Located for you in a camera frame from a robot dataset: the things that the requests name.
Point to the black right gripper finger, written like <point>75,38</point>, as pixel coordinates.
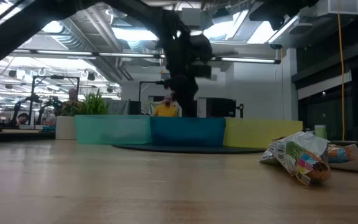
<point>259,11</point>

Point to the background table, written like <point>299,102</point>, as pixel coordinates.
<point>17,136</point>

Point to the blue plastic bin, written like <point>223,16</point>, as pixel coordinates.
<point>186,132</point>

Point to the black frame with camera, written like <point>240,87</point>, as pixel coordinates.
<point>154,82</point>

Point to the white ceiling unit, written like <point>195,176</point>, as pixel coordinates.
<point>343,6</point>

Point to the teal translucent plastic bin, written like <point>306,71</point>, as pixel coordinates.
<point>110,129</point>

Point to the black background robot arm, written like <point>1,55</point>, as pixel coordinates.
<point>53,102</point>
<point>34,99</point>

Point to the orange blue granola bar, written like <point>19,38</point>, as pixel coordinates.
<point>346,157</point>

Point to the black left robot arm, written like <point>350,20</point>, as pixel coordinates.
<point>26,25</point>

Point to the person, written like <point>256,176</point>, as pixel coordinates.
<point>166,110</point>
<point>72,95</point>
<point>22,119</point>

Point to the grey cloth cover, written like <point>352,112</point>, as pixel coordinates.
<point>117,107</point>

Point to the colourful squares granola bar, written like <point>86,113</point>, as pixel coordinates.
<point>300,158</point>

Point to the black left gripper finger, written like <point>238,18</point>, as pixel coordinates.
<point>187,102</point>

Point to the yellow translucent plastic bin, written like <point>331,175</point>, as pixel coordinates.
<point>256,132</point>

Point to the dark small monitor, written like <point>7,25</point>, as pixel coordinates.
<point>135,107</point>

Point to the long ceiling light strip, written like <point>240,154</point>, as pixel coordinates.
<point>67,53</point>

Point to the green potted plant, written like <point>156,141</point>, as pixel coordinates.
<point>93,104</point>

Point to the pale green cup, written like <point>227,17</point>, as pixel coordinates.
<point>320,132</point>

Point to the black box monitor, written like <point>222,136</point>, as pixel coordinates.
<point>221,107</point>

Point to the black background stand frame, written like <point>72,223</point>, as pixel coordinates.
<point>32,99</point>

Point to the small black knob post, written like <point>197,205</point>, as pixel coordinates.
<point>240,107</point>

